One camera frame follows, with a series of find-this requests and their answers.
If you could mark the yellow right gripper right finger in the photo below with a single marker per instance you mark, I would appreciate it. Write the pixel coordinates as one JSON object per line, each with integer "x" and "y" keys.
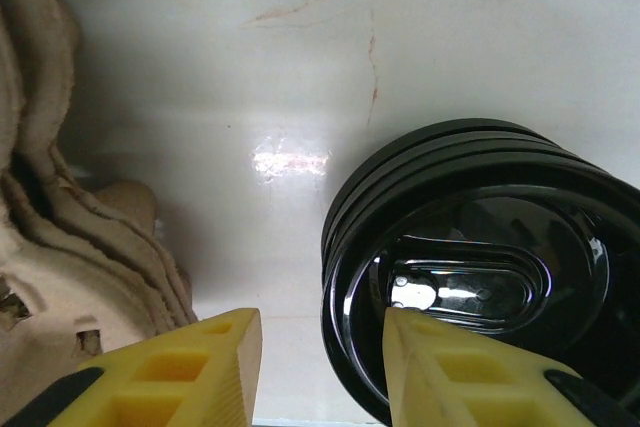
{"x": 450, "y": 387}

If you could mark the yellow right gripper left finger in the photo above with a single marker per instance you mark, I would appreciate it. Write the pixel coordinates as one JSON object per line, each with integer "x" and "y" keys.
{"x": 190, "y": 387}

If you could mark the stack of cardboard cup carriers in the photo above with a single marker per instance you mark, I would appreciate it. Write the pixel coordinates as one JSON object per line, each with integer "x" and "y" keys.
{"x": 50, "y": 247}

